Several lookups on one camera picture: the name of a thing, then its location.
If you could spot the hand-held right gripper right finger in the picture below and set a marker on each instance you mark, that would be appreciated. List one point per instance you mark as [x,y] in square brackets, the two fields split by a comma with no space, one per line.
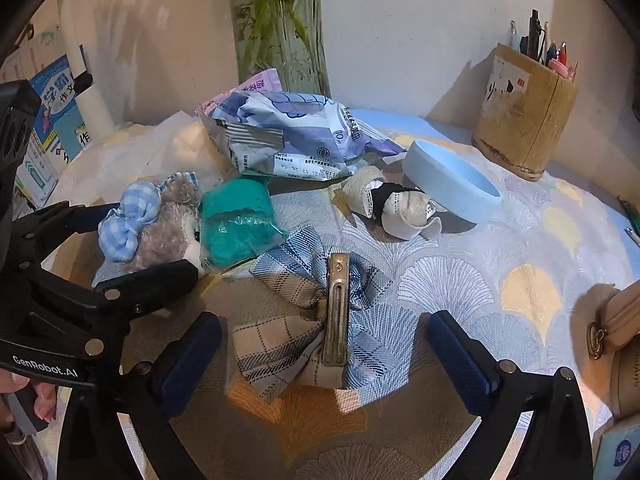
[460,362]

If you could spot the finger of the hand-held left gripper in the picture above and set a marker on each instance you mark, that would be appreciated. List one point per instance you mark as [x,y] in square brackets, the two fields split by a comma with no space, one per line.
[150,285]
[65,220]

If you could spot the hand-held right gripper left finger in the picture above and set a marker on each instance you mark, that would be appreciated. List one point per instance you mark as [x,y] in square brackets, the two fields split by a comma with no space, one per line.
[190,365]

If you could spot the blue gingham fuzzy scrunchie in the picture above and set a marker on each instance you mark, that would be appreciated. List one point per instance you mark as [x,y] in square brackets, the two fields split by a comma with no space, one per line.
[165,230]

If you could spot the plaid bow hair clip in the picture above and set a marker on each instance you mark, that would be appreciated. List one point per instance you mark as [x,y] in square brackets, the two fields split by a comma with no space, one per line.
[280,345]

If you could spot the teal towel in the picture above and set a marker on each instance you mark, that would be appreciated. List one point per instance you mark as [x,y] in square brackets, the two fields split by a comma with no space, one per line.
[235,220]

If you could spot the white purple wet wipes packet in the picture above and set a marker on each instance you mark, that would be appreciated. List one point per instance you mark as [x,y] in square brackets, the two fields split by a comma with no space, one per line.
[300,130]

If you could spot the person's left hand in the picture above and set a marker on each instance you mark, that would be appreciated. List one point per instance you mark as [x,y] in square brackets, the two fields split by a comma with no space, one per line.
[42,400]

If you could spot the green white book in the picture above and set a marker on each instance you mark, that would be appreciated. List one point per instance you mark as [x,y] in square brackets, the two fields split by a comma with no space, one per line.
[35,180]

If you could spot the white plastic sheet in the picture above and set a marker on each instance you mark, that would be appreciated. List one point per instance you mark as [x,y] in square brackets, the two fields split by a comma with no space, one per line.
[150,150]

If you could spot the blue workbook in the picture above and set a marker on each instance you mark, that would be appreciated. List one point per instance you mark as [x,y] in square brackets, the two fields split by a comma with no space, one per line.
[55,100]

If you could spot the beige lace scrunchie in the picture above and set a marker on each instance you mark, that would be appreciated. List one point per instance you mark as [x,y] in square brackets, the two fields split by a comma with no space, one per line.
[405,210]

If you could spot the beige zip pouch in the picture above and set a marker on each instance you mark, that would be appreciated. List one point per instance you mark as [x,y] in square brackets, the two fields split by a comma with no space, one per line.
[620,315]

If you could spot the beige thermos flask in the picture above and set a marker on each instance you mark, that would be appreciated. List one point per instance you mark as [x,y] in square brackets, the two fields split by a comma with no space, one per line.
[627,385]

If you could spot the light blue tissue pack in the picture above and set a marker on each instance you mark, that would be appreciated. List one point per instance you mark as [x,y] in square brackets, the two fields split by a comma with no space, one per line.
[620,452]

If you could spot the light blue round lid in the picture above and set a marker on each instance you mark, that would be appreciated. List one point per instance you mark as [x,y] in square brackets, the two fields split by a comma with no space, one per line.
[425,170]

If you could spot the white pen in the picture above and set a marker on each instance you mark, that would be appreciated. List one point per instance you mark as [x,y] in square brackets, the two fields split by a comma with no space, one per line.
[633,236]

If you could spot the pink purple packet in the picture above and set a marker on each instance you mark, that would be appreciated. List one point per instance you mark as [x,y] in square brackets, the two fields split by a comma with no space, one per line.
[262,82]

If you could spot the bamboo pen holder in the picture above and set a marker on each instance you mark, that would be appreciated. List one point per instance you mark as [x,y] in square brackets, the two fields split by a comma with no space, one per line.
[525,120]

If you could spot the glass vase with plants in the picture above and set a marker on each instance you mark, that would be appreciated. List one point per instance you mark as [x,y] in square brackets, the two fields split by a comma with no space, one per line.
[280,25]

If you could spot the bunch of pens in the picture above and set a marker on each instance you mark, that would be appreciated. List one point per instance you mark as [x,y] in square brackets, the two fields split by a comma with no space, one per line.
[535,35]

